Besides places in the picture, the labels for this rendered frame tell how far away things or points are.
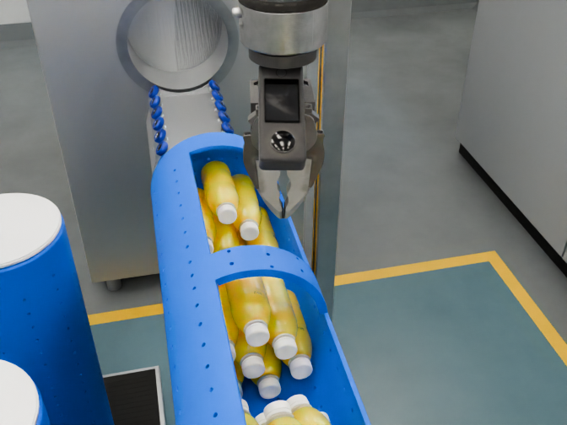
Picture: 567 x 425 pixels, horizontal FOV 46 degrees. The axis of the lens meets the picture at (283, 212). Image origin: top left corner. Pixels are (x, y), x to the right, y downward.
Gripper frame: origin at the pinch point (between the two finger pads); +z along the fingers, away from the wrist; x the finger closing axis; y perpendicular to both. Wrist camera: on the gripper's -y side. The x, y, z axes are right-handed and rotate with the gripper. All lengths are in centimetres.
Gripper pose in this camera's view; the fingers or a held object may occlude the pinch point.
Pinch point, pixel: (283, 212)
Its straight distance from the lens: 78.4
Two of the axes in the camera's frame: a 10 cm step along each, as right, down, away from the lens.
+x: -10.0, 0.3, -0.4
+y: -0.5, -5.8, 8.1
